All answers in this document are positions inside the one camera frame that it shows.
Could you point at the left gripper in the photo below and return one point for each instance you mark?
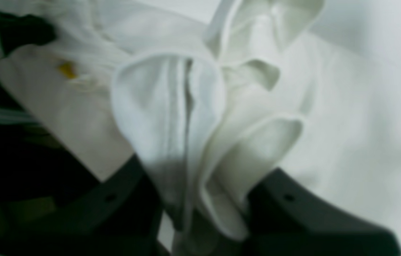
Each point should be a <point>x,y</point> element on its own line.
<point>17,31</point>

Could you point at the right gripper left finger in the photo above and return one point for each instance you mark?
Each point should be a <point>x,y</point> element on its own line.
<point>120,217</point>

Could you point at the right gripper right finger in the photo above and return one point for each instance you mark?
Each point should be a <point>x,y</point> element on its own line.
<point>286,219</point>

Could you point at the white printed T-shirt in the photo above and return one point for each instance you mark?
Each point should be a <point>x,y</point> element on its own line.
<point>214,95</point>

